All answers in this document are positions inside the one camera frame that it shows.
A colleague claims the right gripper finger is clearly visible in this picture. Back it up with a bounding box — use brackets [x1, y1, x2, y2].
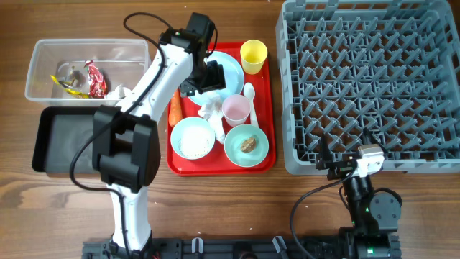
[362, 127, 388, 155]
[316, 133, 333, 169]

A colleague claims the white tissue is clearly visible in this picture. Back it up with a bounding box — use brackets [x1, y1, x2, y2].
[198, 93, 226, 144]

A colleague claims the light blue rice bowl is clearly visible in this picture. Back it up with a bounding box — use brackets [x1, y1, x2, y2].
[170, 117, 216, 160]

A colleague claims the red snack wrapper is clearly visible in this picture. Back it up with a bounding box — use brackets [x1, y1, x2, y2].
[84, 60, 108, 99]

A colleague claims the yellow snack wrapper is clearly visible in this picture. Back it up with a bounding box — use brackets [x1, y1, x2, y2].
[50, 66, 90, 99]

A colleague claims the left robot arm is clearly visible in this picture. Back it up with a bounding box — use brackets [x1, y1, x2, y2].
[92, 29, 225, 258]

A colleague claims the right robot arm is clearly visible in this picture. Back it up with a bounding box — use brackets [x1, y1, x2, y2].
[316, 129, 403, 258]

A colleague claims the grey dishwasher rack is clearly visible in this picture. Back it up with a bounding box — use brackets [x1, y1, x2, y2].
[275, 1, 459, 175]

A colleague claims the light blue plate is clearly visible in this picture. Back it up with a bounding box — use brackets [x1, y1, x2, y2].
[189, 51, 244, 106]

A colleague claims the pink plastic cup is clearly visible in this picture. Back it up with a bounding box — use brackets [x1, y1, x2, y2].
[222, 94, 251, 127]

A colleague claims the white plastic spoon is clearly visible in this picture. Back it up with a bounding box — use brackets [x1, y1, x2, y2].
[243, 83, 259, 127]

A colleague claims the orange carrot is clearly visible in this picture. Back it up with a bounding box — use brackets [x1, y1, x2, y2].
[168, 90, 183, 127]

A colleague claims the yellow plastic cup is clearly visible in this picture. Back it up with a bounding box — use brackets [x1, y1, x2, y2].
[240, 40, 268, 75]

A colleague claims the red plastic tray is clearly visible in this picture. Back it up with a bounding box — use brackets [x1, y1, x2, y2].
[166, 42, 276, 176]

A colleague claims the brown food scrap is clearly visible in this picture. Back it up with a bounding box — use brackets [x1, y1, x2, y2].
[240, 136, 257, 153]

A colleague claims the teal bowl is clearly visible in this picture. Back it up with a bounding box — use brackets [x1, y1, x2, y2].
[224, 124, 270, 168]

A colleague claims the clear plastic bin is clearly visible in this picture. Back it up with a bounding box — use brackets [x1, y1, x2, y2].
[24, 39, 151, 106]

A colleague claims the black plastic bin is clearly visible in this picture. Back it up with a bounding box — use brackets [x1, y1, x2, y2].
[32, 105, 140, 173]

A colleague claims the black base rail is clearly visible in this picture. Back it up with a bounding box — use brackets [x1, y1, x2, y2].
[82, 235, 403, 259]

